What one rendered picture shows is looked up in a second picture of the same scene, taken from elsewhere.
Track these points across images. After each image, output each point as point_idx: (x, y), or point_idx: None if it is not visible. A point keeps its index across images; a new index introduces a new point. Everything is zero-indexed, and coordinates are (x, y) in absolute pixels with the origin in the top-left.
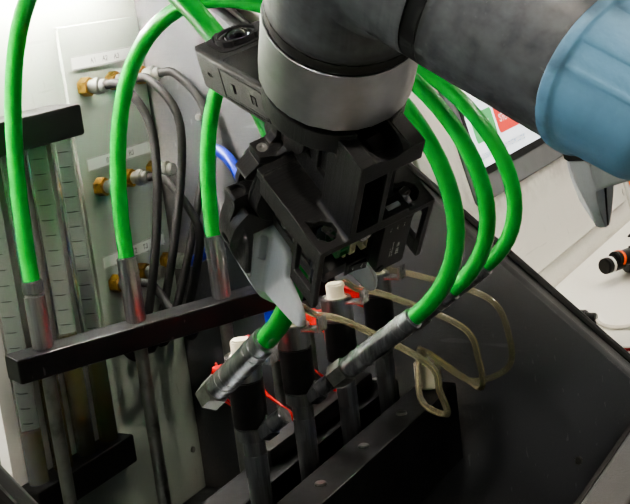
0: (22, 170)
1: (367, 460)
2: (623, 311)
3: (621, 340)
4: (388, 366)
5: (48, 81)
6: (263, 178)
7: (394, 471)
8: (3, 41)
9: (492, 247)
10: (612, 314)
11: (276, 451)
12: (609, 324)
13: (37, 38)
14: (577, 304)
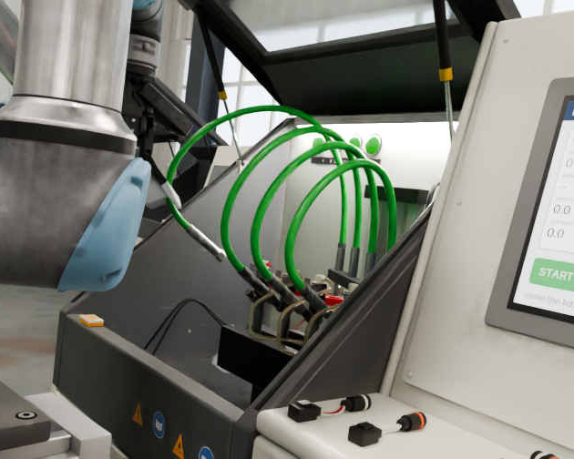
0: (342, 198)
1: (265, 344)
2: (432, 453)
3: (352, 423)
4: None
5: (435, 179)
6: None
7: (278, 367)
8: (416, 157)
9: (348, 299)
10: (428, 448)
11: (291, 332)
12: (390, 430)
13: (435, 158)
14: (479, 453)
